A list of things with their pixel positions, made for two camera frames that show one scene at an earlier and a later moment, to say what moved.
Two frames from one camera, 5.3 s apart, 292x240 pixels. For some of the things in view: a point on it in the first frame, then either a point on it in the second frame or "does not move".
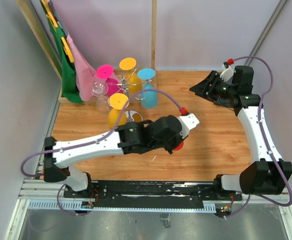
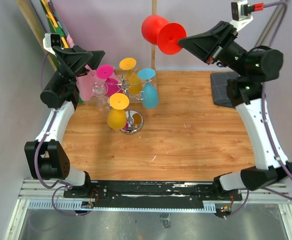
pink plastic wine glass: [105, 71] does not move
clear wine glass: [99, 89] does not move
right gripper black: [204, 89] → [210, 45]
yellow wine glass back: [133, 78] does not move
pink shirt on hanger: [86, 75] does not move
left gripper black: [179, 139] → [75, 59]
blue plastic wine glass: [149, 99] does not move
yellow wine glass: [116, 102] does not move
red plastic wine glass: [180, 146] → [157, 29]
